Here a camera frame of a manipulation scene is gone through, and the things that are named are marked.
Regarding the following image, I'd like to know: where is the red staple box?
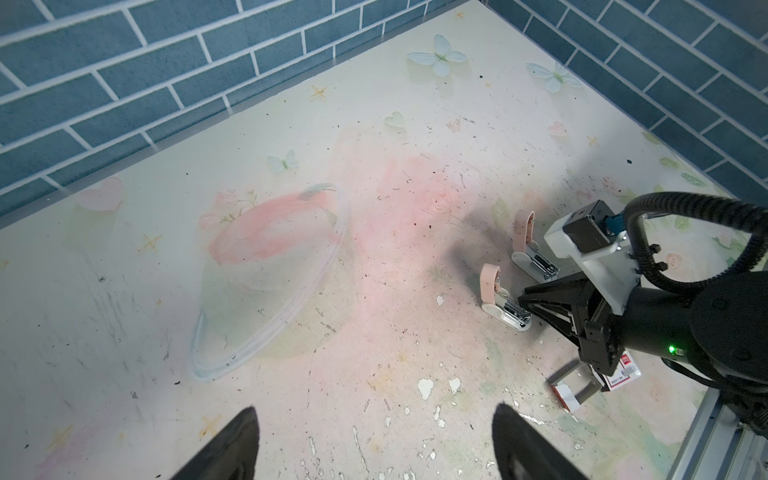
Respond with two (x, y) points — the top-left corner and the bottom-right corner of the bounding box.
(591, 351), (642, 392)

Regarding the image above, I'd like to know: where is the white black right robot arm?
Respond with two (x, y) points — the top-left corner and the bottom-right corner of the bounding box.
(518, 192), (767, 436)

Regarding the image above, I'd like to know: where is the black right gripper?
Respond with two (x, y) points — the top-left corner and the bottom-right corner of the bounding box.
(518, 273), (623, 376)

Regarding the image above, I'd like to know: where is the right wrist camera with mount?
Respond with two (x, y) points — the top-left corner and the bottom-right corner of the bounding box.
(544, 200), (640, 316)

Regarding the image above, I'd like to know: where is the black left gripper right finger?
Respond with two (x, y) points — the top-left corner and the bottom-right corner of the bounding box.
(491, 403), (588, 480)

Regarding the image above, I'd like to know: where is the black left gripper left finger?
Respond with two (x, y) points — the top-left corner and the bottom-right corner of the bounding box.
(172, 406), (260, 480)

